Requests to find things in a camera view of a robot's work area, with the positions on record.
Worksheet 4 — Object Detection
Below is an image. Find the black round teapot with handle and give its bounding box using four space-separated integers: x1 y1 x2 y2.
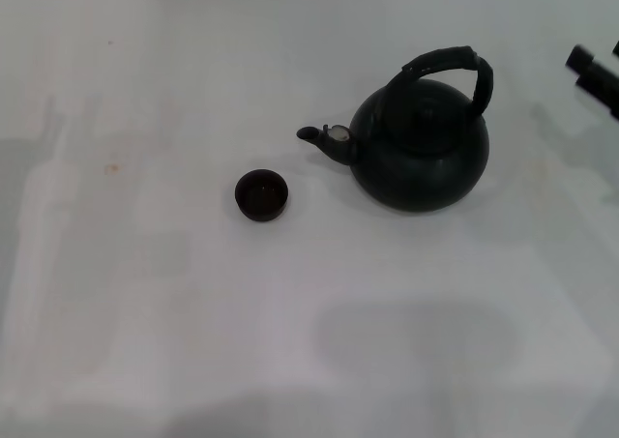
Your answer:
296 44 495 214

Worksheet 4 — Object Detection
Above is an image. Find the small dark brown teacup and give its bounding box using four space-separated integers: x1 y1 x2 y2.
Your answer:
234 168 290 223

